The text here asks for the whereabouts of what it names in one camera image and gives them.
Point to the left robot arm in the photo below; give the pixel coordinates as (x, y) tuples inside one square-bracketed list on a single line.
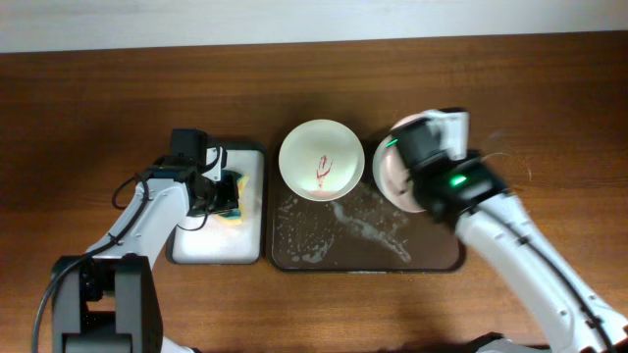
[(105, 299)]

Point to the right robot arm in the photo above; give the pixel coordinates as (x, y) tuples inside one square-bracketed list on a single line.
[(453, 185)]

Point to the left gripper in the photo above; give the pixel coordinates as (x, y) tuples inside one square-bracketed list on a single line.
[(231, 200)]

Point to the pale green plate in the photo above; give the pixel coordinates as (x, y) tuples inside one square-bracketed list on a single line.
[(392, 178)]

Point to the pink plate with red stain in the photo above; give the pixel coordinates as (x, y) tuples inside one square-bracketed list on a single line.
[(411, 142)]

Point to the green and yellow sponge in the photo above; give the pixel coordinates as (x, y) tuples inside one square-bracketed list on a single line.
[(233, 186)]

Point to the cream plate with red stain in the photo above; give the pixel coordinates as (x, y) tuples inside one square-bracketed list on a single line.
[(321, 160)]

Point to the black tray with white foam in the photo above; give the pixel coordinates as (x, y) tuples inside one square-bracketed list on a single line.
[(235, 237)]

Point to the brown plastic tray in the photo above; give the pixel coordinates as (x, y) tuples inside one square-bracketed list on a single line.
[(361, 232)]

